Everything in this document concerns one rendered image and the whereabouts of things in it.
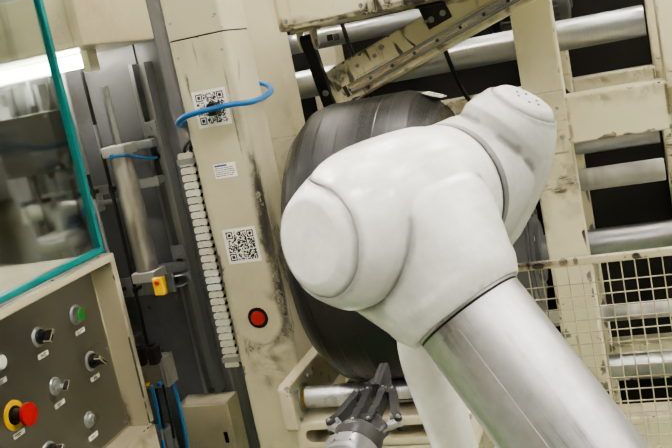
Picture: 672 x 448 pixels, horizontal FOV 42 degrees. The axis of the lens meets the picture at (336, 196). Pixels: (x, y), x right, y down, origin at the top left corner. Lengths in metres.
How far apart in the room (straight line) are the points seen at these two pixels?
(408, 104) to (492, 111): 0.83
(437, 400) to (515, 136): 0.36
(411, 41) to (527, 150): 1.24
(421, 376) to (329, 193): 0.39
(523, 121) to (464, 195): 0.13
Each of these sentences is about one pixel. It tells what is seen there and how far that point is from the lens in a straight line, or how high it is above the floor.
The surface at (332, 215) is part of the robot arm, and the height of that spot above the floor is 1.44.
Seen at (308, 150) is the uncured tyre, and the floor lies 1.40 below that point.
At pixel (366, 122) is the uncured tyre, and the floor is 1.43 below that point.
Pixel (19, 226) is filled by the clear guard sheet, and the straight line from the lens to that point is 1.64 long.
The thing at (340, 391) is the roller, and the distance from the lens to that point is 1.78.
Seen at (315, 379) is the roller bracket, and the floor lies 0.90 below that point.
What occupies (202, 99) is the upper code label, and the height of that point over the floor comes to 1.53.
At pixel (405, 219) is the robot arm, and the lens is 0.69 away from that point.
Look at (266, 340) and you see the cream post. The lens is 1.88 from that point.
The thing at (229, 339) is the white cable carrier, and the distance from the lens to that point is 1.97.
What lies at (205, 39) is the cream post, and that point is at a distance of 1.79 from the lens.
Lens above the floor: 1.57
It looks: 9 degrees down
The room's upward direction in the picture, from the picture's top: 11 degrees counter-clockwise
